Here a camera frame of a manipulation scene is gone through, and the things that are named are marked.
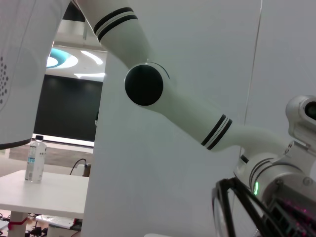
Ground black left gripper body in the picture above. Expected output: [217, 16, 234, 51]
[260, 183, 316, 237]

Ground black framed glasses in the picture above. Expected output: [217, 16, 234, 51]
[211, 177, 275, 237]

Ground small white power box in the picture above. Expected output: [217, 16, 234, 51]
[74, 162, 91, 177]

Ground flat white floor board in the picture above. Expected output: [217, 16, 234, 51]
[36, 213, 76, 230]

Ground white background table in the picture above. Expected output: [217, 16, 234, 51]
[0, 169, 90, 237]

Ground white curved ceiling light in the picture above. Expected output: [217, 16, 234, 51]
[80, 50, 102, 66]
[73, 71, 106, 80]

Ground clear plastic water bottle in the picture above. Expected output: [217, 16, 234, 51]
[24, 135, 48, 184]

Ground red tape wrap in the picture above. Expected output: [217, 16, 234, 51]
[7, 216, 28, 231]

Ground round teal ceiling light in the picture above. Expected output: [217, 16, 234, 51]
[45, 47, 79, 69]

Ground white robot torso shell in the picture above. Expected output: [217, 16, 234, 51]
[0, 0, 74, 150]

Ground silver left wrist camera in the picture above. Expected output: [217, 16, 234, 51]
[283, 94, 316, 162]

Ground black looped power cable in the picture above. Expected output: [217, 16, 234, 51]
[69, 158, 87, 176]

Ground large black wall screen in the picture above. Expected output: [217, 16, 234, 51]
[33, 73, 103, 143]

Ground black floor cable bundle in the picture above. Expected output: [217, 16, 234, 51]
[24, 225, 49, 237]

